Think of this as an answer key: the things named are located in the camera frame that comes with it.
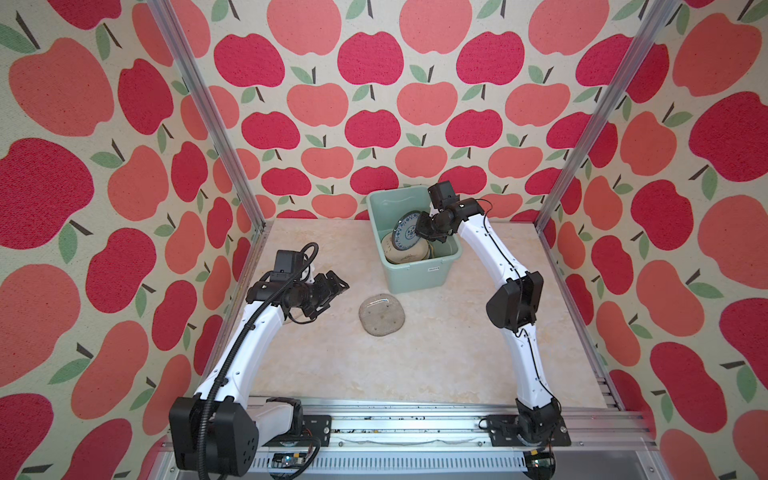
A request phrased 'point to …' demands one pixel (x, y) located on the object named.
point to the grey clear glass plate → (381, 314)
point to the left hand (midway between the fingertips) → (345, 294)
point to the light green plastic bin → (386, 207)
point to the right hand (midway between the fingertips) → (421, 230)
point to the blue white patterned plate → (404, 236)
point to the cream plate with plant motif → (421, 250)
